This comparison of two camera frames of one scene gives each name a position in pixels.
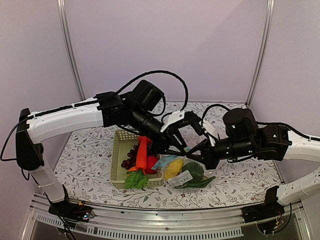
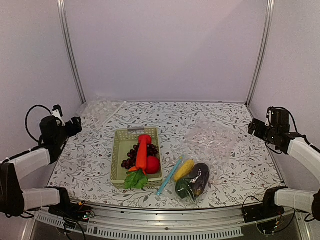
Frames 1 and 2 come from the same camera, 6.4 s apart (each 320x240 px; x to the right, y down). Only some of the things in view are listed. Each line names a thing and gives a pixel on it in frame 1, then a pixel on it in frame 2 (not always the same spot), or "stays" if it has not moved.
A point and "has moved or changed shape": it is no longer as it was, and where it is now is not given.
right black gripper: x=206 y=158 -> x=258 y=133
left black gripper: x=165 y=142 -> x=78 y=128
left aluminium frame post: x=61 y=8 stays
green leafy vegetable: x=136 y=179 stays
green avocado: x=195 y=169 -> x=184 y=189
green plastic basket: x=123 y=143 stays
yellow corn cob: x=174 y=168 -> x=184 y=170
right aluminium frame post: x=268 y=23 stays
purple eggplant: x=196 y=184 -> x=199 y=174
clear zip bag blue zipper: x=182 y=172 has moved or changed shape
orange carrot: x=141 y=157 stays
